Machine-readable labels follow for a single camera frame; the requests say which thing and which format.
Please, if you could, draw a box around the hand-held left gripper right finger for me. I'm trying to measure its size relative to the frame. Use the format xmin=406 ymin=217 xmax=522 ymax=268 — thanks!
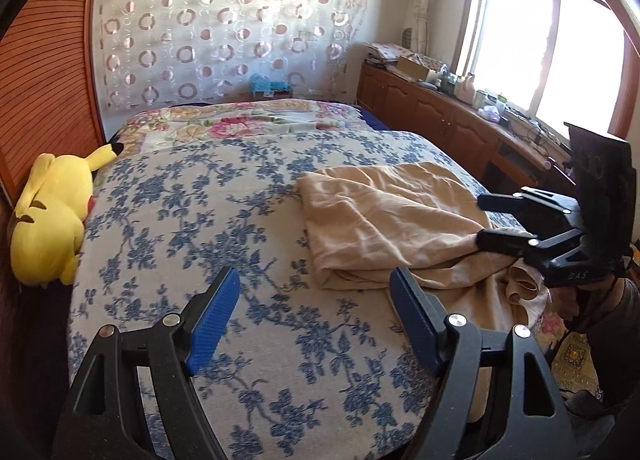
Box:
xmin=390 ymin=266 xmax=578 ymax=460

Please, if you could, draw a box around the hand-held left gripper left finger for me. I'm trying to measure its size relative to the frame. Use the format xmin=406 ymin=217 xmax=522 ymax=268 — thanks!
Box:
xmin=50 ymin=266 xmax=242 ymax=460

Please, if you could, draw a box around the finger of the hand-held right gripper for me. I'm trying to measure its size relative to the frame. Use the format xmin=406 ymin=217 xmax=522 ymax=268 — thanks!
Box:
xmin=476 ymin=186 xmax=584 ymax=229
xmin=475 ymin=226 xmax=622 ymax=288

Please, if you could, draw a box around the beige shirt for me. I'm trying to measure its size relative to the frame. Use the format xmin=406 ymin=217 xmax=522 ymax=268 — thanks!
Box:
xmin=295 ymin=162 xmax=551 ymax=423

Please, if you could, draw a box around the person's right forearm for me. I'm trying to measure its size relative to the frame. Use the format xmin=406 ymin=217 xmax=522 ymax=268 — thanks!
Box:
xmin=587 ymin=279 xmax=640 ymax=406

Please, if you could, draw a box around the blue floral bedspread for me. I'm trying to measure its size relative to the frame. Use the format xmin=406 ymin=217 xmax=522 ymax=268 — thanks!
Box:
xmin=67 ymin=130 xmax=493 ymax=460

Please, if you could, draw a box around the wooden cabinet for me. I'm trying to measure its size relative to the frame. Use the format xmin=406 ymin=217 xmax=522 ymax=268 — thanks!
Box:
xmin=356 ymin=62 xmax=576 ymax=191

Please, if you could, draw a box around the yellow patterned cloth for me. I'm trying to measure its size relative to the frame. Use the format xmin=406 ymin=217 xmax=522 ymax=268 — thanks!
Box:
xmin=550 ymin=335 xmax=601 ymax=393

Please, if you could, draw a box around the window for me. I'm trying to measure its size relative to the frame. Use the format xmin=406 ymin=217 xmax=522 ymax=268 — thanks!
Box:
xmin=455 ymin=0 xmax=640 ymax=151

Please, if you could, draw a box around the dark blue bed sheet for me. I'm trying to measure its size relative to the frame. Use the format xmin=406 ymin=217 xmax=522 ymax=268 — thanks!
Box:
xmin=360 ymin=107 xmax=391 ymax=131

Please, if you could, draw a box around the cardboard box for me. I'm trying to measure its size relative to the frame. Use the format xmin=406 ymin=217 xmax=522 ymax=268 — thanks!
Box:
xmin=396 ymin=56 xmax=438 ymax=83

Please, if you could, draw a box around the yellow plush toy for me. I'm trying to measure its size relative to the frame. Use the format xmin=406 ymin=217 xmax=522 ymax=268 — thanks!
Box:
xmin=11 ymin=140 xmax=125 ymax=288

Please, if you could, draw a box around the pink floral quilt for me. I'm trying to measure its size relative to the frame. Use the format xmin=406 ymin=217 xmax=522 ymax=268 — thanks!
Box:
xmin=112 ymin=99 xmax=376 ymax=153

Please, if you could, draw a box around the stack of folded papers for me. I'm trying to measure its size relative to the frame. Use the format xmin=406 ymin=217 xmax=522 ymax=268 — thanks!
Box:
xmin=364 ymin=42 xmax=406 ymax=66

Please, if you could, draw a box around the blue cloth bundle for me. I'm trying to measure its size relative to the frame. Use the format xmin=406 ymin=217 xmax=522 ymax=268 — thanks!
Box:
xmin=250 ymin=74 xmax=295 ymax=100

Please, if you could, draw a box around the sheer curtain with circles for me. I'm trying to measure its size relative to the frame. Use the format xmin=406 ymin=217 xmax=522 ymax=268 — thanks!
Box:
xmin=97 ymin=0 xmax=368 ymax=111

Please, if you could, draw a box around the wooden headboard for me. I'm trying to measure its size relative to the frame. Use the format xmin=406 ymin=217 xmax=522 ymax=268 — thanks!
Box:
xmin=0 ymin=0 xmax=108 ymax=221

